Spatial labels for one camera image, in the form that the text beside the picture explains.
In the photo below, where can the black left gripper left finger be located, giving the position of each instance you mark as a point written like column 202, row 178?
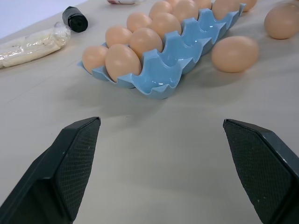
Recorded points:
column 53, row 172

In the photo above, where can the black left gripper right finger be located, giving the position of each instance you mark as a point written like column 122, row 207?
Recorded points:
column 261, row 168

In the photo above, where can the blue plastic egg tray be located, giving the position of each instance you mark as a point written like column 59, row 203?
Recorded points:
column 177, row 60

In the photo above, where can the brown egg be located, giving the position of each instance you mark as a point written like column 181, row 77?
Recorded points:
column 172, row 1
column 185, row 10
column 146, row 42
column 166, row 23
column 203, row 2
column 281, row 21
column 249, row 4
column 137, row 21
column 234, row 54
column 224, row 9
column 116, row 36
column 123, row 61
column 160, row 8
column 93, row 58

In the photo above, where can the clear plastic bag white contents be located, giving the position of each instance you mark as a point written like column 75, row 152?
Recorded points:
column 30, row 47

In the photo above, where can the black bag roll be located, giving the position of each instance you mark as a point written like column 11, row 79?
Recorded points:
column 74, row 19

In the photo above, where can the red and white package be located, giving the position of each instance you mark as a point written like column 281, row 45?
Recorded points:
column 121, row 1

